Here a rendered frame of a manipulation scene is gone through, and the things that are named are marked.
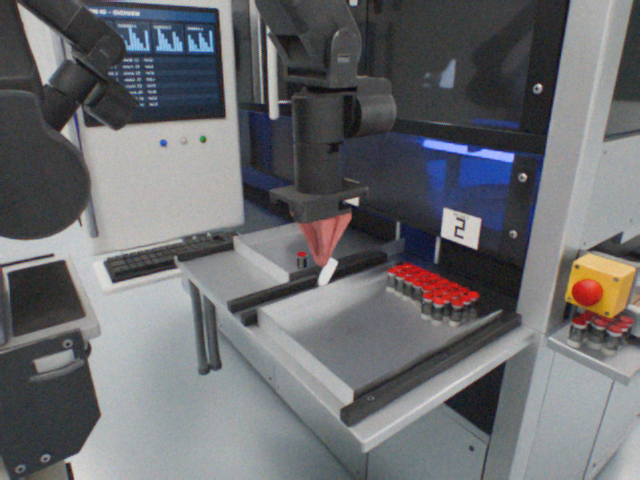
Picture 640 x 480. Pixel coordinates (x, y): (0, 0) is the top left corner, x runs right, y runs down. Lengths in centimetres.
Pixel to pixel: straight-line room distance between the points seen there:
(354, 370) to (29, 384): 41
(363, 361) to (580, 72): 53
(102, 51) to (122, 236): 71
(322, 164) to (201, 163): 95
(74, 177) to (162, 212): 106
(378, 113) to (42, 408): 49
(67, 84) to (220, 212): 78
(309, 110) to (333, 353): 40
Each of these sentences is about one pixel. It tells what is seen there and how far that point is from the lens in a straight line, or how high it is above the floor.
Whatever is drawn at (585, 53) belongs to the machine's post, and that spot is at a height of 133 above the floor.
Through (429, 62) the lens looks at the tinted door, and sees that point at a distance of 90.
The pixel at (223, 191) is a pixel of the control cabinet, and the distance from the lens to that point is 144.
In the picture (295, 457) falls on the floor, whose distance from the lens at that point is 174.
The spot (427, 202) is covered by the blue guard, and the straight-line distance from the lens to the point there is 91.
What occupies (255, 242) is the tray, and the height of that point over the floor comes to 89.
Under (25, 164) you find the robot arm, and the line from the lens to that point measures 34.
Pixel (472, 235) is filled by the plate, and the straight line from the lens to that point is 85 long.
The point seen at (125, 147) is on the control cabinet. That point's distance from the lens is 133.
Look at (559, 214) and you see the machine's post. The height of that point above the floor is 109.
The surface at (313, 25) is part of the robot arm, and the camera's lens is 44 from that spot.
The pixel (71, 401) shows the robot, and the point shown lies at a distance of 58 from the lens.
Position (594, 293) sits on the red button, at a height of 100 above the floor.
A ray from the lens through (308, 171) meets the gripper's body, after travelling 47.
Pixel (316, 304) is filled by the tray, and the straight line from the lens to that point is 84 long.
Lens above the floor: 130
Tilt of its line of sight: 21 degrees down
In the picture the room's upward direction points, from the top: straight up
